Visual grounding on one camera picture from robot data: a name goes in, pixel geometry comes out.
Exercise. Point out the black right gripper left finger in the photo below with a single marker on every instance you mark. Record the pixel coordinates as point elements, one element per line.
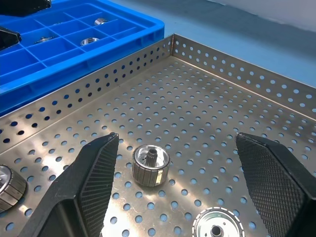
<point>74,192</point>

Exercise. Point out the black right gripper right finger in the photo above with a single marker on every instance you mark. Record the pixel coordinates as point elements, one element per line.
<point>276,185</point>

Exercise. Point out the blue compartment tray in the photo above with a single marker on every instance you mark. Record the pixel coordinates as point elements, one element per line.
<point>74,71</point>

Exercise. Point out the perforated metal tray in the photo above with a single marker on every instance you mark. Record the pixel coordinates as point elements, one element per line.
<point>185,98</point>

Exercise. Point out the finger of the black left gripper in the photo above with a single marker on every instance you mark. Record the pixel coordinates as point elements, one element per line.
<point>22,6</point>
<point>8,37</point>

